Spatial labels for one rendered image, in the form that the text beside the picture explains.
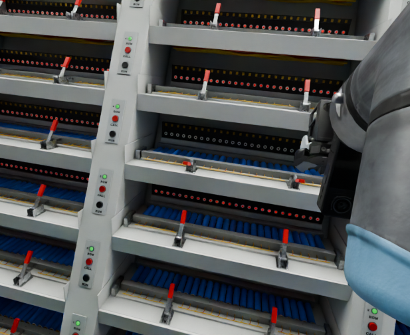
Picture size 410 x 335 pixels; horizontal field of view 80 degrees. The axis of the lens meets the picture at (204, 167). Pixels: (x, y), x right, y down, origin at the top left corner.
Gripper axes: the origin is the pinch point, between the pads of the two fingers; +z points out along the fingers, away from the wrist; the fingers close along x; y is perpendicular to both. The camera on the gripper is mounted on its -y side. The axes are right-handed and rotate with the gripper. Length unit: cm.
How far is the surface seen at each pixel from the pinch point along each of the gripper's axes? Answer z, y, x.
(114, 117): 12, 10, 49
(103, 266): 18, -29, 45
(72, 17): 9, 38, 69
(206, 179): 14.8, -2.6, 21.4
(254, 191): 15.3, -3.4, 8.8
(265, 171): 18.2, 2.7, 6.6
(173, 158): 18.4, 2.4, 32.1
